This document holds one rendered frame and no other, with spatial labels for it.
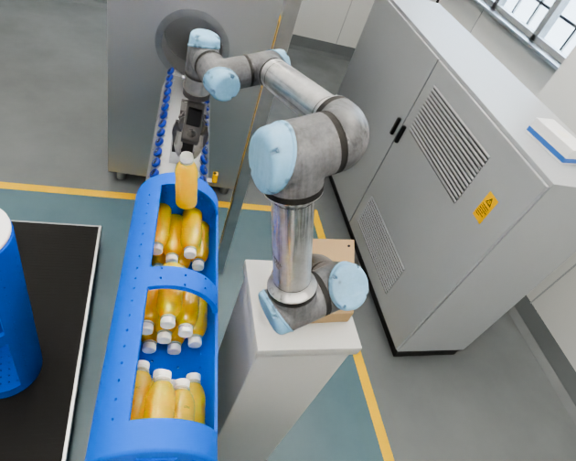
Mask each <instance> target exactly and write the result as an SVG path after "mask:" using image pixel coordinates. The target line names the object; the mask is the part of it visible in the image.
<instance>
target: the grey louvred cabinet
mask: <svg viewBox="0 0 576 461"><path fill-rule="evenodd" d="M337 95H342V96H345V97H346V98H348V99H349V100H350V101H352V102H353V103H354V104H355V105H357V106H358V107H359V108H360V110H361V111H362V112H363V113H364V114H365V116H366V118H367V121H368V127H369V140H368V147H367V149H366V152H365V154H364V155H363V156H362V157H361V159H360V160H359V161H358V162H357V163H356V164H355V165H354V166H352V167H351V168H349V169H348V170H346V171H343V172H340V173H337V174H334V175H332V176H329V179H330V182H331V184H332V187H333V190H334V192H335V195H336V199H337V202H338V205H339V207H340V209H341V212H342V215H343V217H344V220H345V223H346V225H347V229H348V232H349V235H350V238H351V240H355V245H354V248H355V250H356V253H357V257H358V260H359V262H360V265H361V268H362V270H363V271H364V272H365V274H366V276H367V278H368V288H369V291H370V293H371V295H372V298H373V301H374V304H375V306H376V308H377V311H378V314H379V318H380V321H381V324H382V326H383V328H384V331H385V334H386V337H387V339H388V342H389V346H390V348H391V351H392V354H393V357H402V356H431V355H454V354H455V353H456V352H457V351H458V350H461V349H465V348H466V347H467V346H469V345H470V344H471V343H472V342H473V341H474V340H475V339H477V338H478V337H479V336H480V335H481V334H482V333H484V332H485V331H486V330H487V329H488V328H489V327H491V326H492V325H493V324H494V323H495V322H496V321H497V320H498V319H499V318H500V317H501V316H502V315H504V314H505V313H506V312H507V311H508V310H509V309H510V308H511V307H513V306H514V305H515V304H516V303H517V302H518V301H520V300H521V299H522V298H523V297H524V296H525V295H527V294H528V293H529V292H530V291H531V290H532V289H534V288H535V287H536V286H537V285H538V284H539V283H541V282H542V281H543V280H544V279H545V278H546V277H547V276H549V275H550V274H551V273H552V272H553V271H554V270H556V269H557V268H558V267H559V266H560V265H561V264H562V263H564V262H565V261H566V260H567V259H568V258H569V257H571V256H572V255H573V254H574V253H575V252H576V165H561V164H560V163H559V162H558V161H557V160H556V159H555V158H554V157H553V156H552V155H550V154H549V153H548V152H547V151H546V150H545V149H544V148H543V147H542V146H541V145H540V144H539V143H538V142H537V141H535V140H534V139H533V138H532V137H531V136H530V135H529V134H528V133H527V132H526V130H527V128H528V127H529V126H530V125H531V124H532V122H533V121H534V120H535V119H536V118H545V119H553V120H555V121H556V122H557V123H558V124H559V125H561V126H562V127H563V128H564V129H565V130H566V131H568V132H569V133H570V134H571V135H572V136H574V137H575V138H576V134H575V133H574V132H573V131H572V130H571V129H570V128H569V127H568V126H566V125H565V124H564V123H563V122H562V121H561V120H560V119H559V118H558V117H557V116H556V115H555V114H554V113H553V112H552V111H551V110H550V109H549V108H548V107H547V106H546V105H545V104H543V103H542V102H541V101H540V100H539V99H538V98H537V97H536V96H535V95H534V94H533V93H532V92H531V91H530V90H529V89H528V88H527V87H526V86H525V85H524V84H523V83H522V82H521V81H519V80H518V79H517V78H516V77H515V76H514V75H513V74H512V73H511V72H510V71H509V70H508V69H507V68H506V67H505V66H504V65H503V64H502V63H501V62H500V61H499V60H498V59H496V58H495V57H494V56H493V55H492V54H491V53H490V52H489V51H488V50H487V49H486V48H485V47H484V46H483V45H482V44H481V43H480V42H479V41H478V40H477V39H476V38H474V37H473V36H472V35H471V34H470V33H469V32H468V31H467V30H466V29H465V28H464V27H463V26H462V25H461V24H460V23H459V22H458V21H457V20H456V19H455V18H454V17H453V16H452V15H450V14H449V13H448V12H447V11H446V10H445V9H444V8H443V7H442V6H441V5H440V4H438V3H435V2H432V1H429V0H375V1H374V4H373V6H372V8H371V10H370V13H369V15H368V19H367V22H366V24H365V26H364V28H363V30H362V33H361V35H360V38H359V40H358V43H357V46H356V48H355V51H354V53H353V56H352V58H351V60H350V62H349V65H348V67H347V71H346V74H345V76H344V79H343V80H342V83H341V85H340V88H339V90H338V93H337Z"/></svg>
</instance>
